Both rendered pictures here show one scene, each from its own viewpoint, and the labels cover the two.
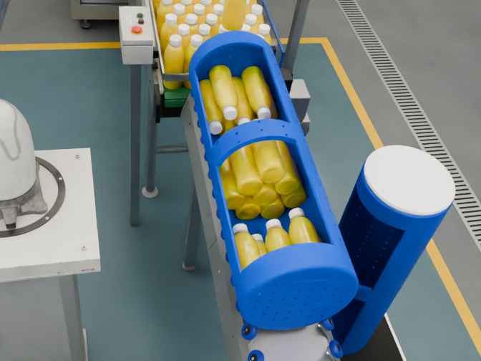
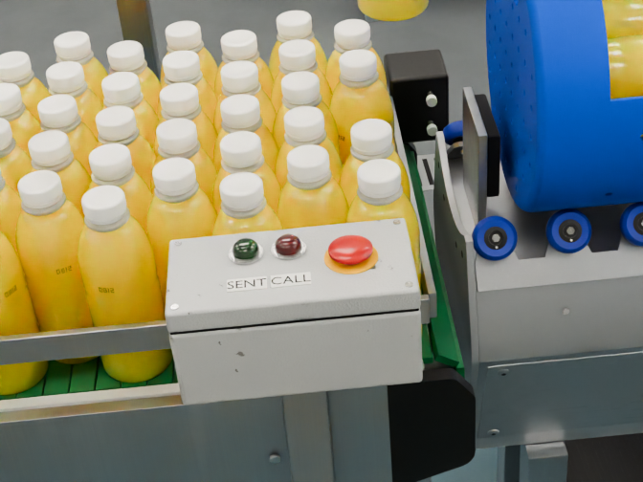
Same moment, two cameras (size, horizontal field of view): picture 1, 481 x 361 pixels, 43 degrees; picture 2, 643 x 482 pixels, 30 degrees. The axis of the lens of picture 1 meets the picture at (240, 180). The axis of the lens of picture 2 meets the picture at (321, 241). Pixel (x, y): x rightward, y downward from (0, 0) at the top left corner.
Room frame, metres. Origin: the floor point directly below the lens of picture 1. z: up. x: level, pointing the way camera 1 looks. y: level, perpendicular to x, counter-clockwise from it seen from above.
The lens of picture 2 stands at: (1.44, 1.17, 1.69)
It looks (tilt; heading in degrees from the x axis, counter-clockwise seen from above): 37 degrees down; 289
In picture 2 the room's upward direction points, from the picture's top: 5 degrees counter-clockwise
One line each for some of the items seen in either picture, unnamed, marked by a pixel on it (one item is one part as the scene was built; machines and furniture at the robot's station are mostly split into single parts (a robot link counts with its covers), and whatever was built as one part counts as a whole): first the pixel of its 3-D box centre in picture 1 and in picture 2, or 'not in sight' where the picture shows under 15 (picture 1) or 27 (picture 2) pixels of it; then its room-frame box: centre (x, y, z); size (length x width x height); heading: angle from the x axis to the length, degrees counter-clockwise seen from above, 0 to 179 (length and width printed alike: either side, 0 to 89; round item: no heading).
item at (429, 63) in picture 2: (278, 84); (415, 102); (1.73, -0.06, 0.95); 0.10 x 0.07 x 0.10; 109
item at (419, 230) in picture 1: (366, 262); not in sight; (1.31, -0.50, 0.59); 0.28 x 0.28 x 0.88
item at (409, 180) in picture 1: (409, 178); not in sight; (1.31, -0.50, 1.03); 0.28 x 0.28 x 0.01
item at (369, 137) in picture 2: (197, 39); (371, 135); (1.70, 0.24, 1.09); 0.04 x 0.04 x 0.02
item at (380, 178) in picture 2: (175, 39); (379, 176); (1.68, 0.30, 1.09); 0.04 x 0.04 x 0.02
